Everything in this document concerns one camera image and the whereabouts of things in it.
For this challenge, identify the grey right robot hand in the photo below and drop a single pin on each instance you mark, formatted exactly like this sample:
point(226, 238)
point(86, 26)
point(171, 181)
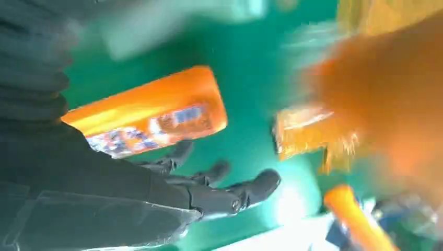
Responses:
point(86, 194)

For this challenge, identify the green table mat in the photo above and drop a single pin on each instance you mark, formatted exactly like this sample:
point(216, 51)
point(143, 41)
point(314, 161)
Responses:
point(249, 86)

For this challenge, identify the long white table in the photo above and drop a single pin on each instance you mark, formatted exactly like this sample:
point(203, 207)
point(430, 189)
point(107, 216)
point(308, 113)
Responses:
point(277, 239)

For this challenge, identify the yellow sheet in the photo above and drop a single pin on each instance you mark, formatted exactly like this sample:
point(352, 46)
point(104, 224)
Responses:
point(380, 14)

